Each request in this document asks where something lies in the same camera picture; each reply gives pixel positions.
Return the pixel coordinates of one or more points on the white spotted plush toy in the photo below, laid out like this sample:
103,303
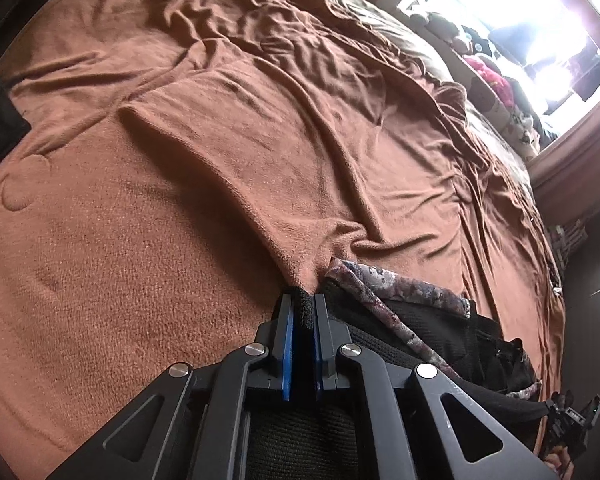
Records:
525,130

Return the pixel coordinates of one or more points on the dark cloth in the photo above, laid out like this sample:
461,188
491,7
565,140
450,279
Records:
0,125

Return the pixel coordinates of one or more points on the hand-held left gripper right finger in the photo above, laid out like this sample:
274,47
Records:
319,350

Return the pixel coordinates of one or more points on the pink plush toy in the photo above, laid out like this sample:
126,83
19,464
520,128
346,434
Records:
490,75

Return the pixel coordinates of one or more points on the brown fleece blanket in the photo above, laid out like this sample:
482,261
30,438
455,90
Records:
180,210

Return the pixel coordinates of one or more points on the black knit garment floral lining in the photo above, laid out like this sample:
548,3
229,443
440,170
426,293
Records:
430,330

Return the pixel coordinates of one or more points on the black and white plush toy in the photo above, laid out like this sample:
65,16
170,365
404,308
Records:
472,42

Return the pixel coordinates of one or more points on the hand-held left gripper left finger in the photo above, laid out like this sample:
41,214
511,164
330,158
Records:
288,350

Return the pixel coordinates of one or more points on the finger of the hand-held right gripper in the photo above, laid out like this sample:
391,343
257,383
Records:
570,417
595,406

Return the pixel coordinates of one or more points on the beige quilt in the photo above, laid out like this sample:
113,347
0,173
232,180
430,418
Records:
380,25

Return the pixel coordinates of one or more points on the pink curtain beside nightstand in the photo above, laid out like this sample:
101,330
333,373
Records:
575,160

